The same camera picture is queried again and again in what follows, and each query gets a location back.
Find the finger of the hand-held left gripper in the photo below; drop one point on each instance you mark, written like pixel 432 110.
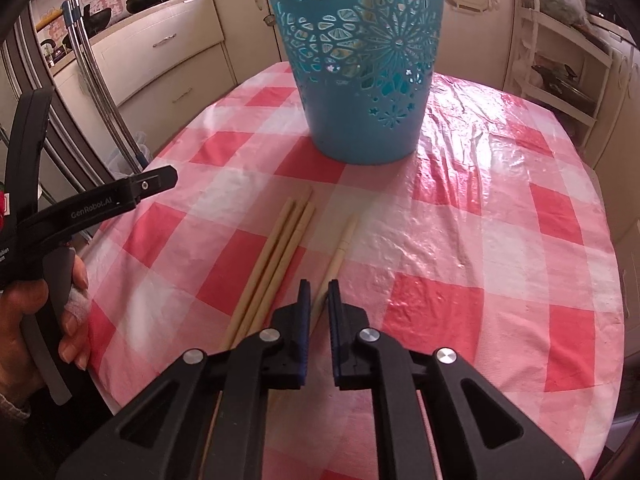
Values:
pixel 150 185

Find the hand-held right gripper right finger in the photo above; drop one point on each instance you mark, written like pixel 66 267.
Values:
pixel 335 340

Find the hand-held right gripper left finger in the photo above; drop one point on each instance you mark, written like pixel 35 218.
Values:
pixel 304 340

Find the bundle of wooden chopsticks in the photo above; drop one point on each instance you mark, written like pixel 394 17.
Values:
pixel 280 260

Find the single wooden chopstick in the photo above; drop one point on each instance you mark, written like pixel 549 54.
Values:
pixel 345 242

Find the blue perforated plastic basket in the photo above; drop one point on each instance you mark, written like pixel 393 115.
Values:
pixel 360 125

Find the person's left hand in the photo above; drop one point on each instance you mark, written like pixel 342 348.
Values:
pixel 75 332

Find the cream base cabinets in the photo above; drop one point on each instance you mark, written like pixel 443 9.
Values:
pixel 190 45

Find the black frying pan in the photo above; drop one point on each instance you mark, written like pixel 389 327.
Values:
pixel 95 21

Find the red white checkered tablecloth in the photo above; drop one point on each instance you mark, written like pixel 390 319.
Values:
pixel 475 240

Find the white rolling cart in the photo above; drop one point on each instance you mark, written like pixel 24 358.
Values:
pixel 565 105

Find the dark pot with lid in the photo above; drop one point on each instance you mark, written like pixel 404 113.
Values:
pixel 555 75

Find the grey sliding door frame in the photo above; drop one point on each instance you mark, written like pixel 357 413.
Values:
pixel 35 70

